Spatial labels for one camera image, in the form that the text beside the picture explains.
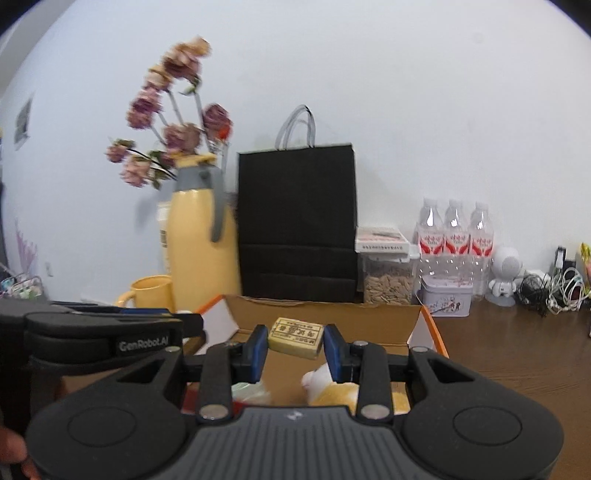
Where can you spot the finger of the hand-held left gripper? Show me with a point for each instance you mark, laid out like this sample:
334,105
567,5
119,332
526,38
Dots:
92,337
138,311

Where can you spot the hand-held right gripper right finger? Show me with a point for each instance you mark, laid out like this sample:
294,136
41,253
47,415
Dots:
332,353

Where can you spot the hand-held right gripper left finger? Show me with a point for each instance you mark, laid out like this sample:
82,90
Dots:
258,351

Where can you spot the yellow labelled block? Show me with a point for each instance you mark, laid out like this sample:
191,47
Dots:
295,339

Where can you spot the orange printed cardboard box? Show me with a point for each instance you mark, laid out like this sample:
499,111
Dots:
323,314

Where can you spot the person's left hand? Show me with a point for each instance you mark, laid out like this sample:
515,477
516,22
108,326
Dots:
11,450

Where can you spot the yellow mug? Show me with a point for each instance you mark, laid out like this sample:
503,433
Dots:
152,290

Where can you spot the orange white plush toy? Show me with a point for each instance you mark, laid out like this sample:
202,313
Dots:
337,392

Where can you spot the pale plastic packet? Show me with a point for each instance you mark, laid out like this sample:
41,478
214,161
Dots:
249,392

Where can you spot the yellow thermos jug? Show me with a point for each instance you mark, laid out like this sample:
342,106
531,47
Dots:
198,254

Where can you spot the white carton black label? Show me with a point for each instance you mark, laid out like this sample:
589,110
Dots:
164,230

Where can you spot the clear seed container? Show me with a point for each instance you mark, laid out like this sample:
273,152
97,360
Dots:
388,284

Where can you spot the pale printed tin box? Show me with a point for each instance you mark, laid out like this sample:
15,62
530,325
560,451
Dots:
445,300

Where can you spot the white red flat box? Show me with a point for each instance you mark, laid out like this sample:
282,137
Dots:
381,237

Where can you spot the black paper bag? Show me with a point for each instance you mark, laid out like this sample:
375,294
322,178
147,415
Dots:
295,207

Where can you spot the dried pink flowers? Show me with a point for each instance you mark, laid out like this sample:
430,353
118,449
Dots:
178,136

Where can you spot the white robot figure speaker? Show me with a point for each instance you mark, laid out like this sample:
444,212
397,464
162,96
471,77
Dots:
505,272

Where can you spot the black charger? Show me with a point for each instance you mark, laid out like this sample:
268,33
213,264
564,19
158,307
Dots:
564,261

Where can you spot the yellow green packet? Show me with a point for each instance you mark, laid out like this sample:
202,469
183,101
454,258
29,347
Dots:
586,258

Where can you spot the white wall socket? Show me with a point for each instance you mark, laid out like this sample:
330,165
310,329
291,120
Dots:
49,270

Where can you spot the purple plant wall sticker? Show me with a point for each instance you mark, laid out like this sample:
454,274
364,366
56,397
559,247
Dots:
27,251

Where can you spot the wall picture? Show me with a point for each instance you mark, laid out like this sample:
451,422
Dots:
23,122

